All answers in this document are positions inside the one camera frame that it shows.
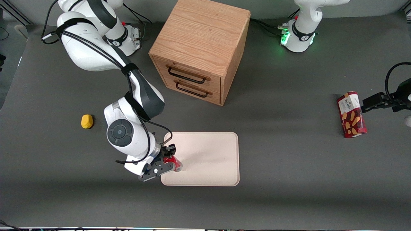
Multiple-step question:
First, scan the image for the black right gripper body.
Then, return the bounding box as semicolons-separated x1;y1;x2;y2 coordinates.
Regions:
148;144;167;169

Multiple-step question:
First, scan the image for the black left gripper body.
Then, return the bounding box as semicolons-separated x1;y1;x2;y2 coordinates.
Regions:
386;79;411;113

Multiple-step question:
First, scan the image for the red-capped coke bottle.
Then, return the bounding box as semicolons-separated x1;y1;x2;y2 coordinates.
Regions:
163;156;183;173

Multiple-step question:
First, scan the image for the beige rectangular tray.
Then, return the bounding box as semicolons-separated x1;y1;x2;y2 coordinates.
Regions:
161;132;240;187

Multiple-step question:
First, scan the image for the red tartan shortbread box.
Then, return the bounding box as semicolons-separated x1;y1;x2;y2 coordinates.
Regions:
337;91;368;139

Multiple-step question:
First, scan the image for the wooden drawer front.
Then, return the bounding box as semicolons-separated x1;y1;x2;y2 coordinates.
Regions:
160;75;222;105
153;58;222;92

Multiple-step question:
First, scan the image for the yellow lemon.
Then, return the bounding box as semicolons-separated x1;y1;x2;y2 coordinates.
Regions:
81;114;94;129

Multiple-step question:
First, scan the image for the wooden two-drawer cabinet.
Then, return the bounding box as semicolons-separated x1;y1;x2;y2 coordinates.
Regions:
148;0;251;106

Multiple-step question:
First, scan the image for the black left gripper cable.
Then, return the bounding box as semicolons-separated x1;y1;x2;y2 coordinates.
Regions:
384;62;411;100

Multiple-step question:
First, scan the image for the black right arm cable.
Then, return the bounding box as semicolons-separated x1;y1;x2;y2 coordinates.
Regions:
41;0;174;166

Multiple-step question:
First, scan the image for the black metal drawer handle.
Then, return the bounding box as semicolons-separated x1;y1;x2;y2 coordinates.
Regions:
173;80;214;98
165;64;212;85

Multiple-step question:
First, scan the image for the black right base cable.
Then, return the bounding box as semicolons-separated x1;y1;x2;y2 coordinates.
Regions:
121;4;154;41

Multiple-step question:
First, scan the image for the black base cable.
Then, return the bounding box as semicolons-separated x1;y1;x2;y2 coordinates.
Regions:
121;4;154;41
250;18;286;37

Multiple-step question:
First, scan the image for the black left base cable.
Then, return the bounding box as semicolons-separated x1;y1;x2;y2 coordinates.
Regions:
250;18;286;37

